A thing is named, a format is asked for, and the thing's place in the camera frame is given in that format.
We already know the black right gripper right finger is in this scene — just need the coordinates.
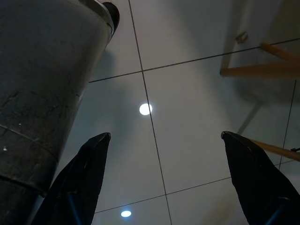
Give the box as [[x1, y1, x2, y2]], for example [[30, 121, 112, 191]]
[[221, 131, 300, 225]]

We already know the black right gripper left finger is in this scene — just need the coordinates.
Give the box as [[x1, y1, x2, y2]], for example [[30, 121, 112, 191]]
[[31, 132, 111, 225]]

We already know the light wooden furniture leg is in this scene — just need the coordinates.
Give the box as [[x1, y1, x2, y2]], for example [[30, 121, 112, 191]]
[[261, 43, 300, 62], [248, 138, 300, 162]]

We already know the dark grey robot leg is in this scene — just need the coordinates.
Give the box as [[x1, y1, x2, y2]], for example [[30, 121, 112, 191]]
[[0, 0, 111, 225]]

